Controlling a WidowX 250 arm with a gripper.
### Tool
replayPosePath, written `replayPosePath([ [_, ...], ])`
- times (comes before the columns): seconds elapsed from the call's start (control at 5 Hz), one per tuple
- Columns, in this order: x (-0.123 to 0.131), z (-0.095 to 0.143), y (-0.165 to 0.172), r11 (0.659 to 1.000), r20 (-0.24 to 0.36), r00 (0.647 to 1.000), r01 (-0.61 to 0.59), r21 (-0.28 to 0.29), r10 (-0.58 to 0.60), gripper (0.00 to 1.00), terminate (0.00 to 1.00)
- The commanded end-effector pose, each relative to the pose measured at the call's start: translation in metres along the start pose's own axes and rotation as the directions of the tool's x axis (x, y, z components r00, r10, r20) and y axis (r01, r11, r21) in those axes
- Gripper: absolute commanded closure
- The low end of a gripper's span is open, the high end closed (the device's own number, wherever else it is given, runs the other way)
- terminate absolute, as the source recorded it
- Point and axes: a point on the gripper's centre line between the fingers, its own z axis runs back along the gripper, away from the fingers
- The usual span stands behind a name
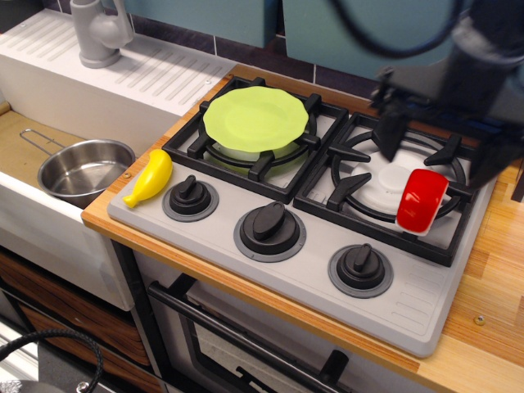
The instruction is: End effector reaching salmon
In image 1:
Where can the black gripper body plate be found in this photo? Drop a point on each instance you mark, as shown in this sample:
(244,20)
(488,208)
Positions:
(472,100)

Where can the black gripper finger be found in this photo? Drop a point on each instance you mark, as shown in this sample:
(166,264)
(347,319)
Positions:
(391,128)
(493,155)

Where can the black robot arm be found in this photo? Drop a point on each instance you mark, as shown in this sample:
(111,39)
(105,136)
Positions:
(490,33)

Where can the red salmon sushi toy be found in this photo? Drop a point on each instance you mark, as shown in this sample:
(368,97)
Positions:
(421,201)

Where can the black right burner grate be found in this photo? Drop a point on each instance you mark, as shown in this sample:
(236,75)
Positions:
(355,187)

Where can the black burner grate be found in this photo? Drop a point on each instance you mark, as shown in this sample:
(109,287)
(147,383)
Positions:
(355,187)
(273,174)

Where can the grey toy stove top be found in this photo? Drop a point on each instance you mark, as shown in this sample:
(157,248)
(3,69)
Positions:
(409,315)

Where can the black left burner grate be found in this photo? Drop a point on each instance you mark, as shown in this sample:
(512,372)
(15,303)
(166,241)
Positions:
(273,174)

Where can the light green plastic plate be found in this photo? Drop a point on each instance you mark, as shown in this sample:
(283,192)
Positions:
(255,119)

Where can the black right stove knob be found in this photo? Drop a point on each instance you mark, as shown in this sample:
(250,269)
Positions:
(360,271)

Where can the black stove knob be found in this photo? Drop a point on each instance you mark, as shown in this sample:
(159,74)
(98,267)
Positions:
(360,271)
(190,200)
(269,234)

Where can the black middle stove knob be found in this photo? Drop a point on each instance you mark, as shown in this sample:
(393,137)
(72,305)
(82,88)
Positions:
(269,234)

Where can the black left stove knob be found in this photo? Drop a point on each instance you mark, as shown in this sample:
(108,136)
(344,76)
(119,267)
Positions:
(190,200)

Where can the yellow toy banana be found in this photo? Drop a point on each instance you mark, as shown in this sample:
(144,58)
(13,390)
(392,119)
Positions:
(153,178)

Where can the toy oven door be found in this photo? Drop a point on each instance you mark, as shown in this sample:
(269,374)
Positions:
(219,364)

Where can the grey toy faucet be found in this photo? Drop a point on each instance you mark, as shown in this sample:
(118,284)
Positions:
(100,36)

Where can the stainless steel pot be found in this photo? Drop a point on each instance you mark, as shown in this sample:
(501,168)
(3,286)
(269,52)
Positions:
(79,173)

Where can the white toy sink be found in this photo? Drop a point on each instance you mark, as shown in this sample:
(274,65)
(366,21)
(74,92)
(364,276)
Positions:
(135,101)

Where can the wooden drawer front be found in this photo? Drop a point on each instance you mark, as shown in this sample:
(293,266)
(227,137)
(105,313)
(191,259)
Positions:
(41,300)

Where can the black oven door handle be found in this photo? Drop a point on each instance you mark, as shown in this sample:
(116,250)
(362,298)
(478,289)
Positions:
(174,297)

